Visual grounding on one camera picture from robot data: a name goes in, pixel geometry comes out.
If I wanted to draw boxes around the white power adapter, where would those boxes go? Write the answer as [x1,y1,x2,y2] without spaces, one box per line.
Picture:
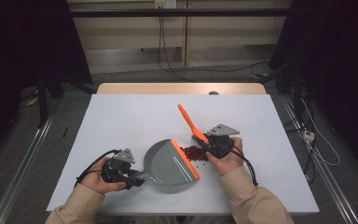
[302,130,316,143]

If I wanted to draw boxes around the white cable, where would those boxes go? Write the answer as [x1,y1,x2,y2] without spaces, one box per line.
[301,97,342,167]

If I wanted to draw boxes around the black curtain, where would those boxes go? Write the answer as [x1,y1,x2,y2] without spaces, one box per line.
[268,0,358,178]
[0,0,93,166]

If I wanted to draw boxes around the black cable bundle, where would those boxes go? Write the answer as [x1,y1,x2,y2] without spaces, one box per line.
[287,118,317,185]

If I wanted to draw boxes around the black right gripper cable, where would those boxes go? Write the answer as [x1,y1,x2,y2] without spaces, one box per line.
[229,146,259,187]

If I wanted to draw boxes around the aluminium floor rail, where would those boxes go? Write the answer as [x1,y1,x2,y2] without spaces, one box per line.
[0,113,57,224]
[279,94,358,224]

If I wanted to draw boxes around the black horizontal bar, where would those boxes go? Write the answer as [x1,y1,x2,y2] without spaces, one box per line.
[69,8,293,18]

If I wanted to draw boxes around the black metal stand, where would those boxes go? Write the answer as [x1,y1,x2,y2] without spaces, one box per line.
[292,68,304,119]
[35,71,64,129]

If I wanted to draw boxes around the wooden table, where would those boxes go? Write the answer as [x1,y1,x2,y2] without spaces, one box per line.
[96,82,268,96]

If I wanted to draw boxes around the white wall socket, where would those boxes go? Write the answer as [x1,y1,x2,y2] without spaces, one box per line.
[154,0,177,9]

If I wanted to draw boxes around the white table board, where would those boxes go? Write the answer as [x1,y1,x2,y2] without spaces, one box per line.
[46,93,321,216]

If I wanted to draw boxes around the person's right hand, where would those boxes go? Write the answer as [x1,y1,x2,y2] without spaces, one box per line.
[205,136,246,176]

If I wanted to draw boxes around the grey dustpan with orange edge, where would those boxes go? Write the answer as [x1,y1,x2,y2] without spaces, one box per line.
[136,138,201,194]

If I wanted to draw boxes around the red beans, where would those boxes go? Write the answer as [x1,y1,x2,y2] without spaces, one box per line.
[180,145,210,162]

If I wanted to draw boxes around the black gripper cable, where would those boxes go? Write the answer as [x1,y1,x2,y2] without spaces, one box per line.
[229,146,259,187]
[74,148,122,189]

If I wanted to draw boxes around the black hanging cable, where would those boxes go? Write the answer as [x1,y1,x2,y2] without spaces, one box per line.
[157,7,197,83]

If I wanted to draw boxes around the person's left hand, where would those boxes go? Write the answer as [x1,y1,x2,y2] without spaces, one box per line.
[80,157,127,195]

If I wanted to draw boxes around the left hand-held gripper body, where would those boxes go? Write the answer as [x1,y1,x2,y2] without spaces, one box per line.
[101,148,137,189]

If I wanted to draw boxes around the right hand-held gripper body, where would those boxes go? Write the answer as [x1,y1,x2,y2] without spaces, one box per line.
[206,123,241,160]

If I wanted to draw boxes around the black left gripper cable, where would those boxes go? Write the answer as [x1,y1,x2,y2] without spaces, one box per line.
[74,148,122,189]

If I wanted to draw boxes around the orange brush with grey bristles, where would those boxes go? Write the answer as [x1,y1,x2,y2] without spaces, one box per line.
[177,104,210,146]

